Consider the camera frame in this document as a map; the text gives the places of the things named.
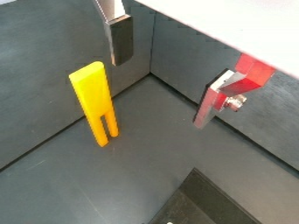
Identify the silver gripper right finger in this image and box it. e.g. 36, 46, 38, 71
193, 53, 276, 129

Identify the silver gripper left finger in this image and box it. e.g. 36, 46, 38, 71
92, 0, 133, 66

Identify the yellow two-pronged peg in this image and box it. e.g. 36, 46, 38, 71
69, 61, 118, 146

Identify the black curved holder block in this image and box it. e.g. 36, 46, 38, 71
148, 168, 263, 224

